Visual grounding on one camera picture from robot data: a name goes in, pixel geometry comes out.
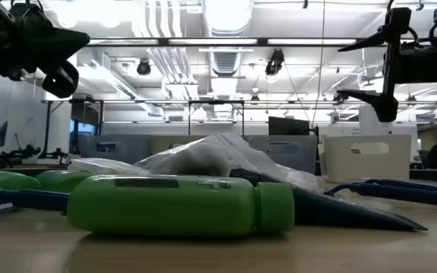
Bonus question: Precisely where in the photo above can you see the black ceiling-hung camera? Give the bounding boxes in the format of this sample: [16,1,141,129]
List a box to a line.
[136,58,152,77]

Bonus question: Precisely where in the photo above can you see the smoky grey plastic bin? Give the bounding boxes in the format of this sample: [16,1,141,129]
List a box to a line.
[241,134,319,176]

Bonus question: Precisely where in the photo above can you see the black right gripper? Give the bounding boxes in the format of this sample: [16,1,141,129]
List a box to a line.
[337,7,437,123]

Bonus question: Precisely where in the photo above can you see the overhead LED light bar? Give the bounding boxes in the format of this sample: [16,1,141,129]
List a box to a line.
[87,36,390,48]

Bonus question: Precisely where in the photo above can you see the black background rig frame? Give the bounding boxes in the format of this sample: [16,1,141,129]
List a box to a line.
[40,98,247,160]

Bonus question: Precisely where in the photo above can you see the white room pillar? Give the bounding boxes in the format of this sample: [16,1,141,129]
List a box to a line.
[357,104,394,136]

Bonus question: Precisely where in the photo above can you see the vanity pack zip bag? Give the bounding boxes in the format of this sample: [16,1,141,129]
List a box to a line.
[134,131,328,194]
[68,157,149,176]

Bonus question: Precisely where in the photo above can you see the white plastic bin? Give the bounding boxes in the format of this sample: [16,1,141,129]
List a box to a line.
[318,133,413,184]

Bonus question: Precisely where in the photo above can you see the blue lit screen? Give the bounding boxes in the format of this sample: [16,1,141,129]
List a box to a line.
[69,119,98,137]

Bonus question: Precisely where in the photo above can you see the green travel shampoo bottle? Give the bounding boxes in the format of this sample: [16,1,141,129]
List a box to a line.
[66,173,296,235]
[0,169,42,191]
[35,169,95,193]

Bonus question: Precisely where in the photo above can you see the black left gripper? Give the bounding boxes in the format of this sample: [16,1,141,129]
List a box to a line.
[0,2,91,100]

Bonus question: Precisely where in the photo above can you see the round silver air duct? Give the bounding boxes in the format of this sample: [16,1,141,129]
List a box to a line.
[201,0,256,38]

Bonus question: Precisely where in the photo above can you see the black overhead rig camera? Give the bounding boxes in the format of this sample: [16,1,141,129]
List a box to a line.
[264,48,286,77]

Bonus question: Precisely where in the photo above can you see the black background robot base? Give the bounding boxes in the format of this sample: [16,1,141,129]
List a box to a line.
[38,147,70,161]

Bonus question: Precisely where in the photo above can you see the black computer monitor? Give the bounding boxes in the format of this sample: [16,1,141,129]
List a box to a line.
[267,115,311,137]

